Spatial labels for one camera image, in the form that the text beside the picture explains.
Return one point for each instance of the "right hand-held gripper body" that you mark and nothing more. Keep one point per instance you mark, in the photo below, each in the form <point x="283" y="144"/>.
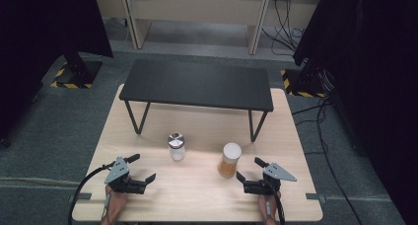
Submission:
<point x="277" y="173"/>

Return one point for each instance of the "black shelf with metal legs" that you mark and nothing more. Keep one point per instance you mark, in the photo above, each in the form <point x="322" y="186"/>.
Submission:
<point x="197" y="83"/>

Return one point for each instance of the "person's right hand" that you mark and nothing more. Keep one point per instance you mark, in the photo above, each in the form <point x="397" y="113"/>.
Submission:
<point x="267" y="207"/>

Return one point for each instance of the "orange jar with white lid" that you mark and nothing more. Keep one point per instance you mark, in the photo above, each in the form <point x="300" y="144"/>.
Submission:
<point x="229" y="162"/>

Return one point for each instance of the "black stand base hazard tape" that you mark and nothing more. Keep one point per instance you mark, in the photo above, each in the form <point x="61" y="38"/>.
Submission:
<point x="79" y="73"/>
<point x="302" y="83"/>

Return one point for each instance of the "grey table edge bracket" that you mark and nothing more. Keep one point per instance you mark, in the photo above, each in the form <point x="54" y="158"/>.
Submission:
<point x="314" y="196"/>
<point x="80" y="196"/>

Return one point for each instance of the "person's left hand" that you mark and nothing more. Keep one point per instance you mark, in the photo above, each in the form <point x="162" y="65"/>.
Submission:
<point x="115" y="205"/>

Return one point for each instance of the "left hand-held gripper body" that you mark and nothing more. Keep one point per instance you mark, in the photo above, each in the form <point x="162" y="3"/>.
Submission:
<point x="116" y="172"/>

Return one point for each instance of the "light wooden desk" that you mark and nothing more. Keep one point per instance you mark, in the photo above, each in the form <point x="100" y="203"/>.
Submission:
<point x="197" y="4"/>

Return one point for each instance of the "glass jar with metal lid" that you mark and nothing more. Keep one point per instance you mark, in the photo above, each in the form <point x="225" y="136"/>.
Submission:
<point x="177" y="149"/>

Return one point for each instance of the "black curtain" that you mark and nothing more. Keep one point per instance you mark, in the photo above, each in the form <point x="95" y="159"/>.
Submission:
<point x="39" y="37"/>
<point x="378" y="70"/>

